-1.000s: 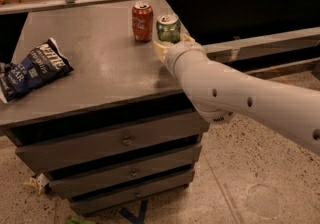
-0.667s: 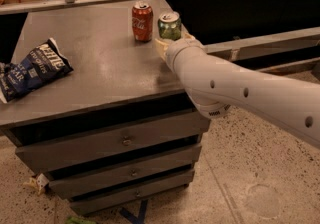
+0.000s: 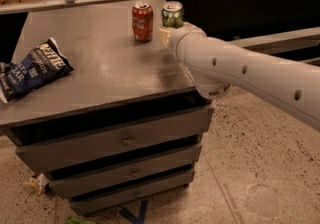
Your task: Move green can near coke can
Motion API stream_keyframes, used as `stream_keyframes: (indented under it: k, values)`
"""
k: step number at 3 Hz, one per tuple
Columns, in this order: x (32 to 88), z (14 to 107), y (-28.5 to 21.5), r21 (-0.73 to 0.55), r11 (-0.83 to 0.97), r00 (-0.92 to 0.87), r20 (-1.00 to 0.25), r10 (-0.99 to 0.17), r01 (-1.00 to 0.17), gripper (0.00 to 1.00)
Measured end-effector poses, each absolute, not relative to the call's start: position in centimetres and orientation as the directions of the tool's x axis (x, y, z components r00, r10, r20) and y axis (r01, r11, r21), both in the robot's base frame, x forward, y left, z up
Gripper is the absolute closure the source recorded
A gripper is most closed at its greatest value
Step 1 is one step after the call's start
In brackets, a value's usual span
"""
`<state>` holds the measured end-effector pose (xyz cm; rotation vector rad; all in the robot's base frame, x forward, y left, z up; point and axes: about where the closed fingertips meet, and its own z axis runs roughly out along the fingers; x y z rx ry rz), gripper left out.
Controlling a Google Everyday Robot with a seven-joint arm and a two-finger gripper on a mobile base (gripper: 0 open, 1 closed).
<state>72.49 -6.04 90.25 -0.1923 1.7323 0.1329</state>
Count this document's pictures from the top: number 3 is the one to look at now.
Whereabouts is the green soda can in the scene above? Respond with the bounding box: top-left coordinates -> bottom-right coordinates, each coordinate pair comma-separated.
161,1 -> 184,28

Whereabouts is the grey drawer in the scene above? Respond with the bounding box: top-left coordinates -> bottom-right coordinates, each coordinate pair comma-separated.
70,169 -> 195,215
50,143 -> 201,199
16,105 -> 213,173

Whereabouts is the green floor object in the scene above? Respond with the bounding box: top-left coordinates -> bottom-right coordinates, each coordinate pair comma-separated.
65,216 -> 97,224

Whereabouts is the crumpled paper scrap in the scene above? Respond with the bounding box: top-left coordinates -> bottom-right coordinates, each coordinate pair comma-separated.
24,173 -> 50,195

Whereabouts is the bottom grey drawer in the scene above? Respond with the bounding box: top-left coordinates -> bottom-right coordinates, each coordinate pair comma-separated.
70,169 -> 195,215

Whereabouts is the blue chip bag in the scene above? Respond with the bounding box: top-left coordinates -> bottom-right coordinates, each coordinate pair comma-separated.
0,38 -> 73,103

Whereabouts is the top grey drawer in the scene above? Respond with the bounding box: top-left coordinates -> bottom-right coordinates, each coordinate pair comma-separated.
16,105 -> 213,173

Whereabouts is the middle grey drawer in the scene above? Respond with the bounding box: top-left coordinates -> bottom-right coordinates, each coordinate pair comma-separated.
50,143 -> 201,199

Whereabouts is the grey drawer cabinet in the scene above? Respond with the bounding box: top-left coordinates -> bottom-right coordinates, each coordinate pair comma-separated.
0,2 -> 210,204

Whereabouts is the red coke can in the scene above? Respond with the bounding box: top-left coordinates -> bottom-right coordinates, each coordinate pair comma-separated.
132,1 -> 153,42

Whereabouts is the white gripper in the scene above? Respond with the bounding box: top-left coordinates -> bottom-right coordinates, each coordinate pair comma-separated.
158,23 -> 206,56

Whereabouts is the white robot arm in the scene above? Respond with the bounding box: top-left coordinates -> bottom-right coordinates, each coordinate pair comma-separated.
158,23 -> 320,130

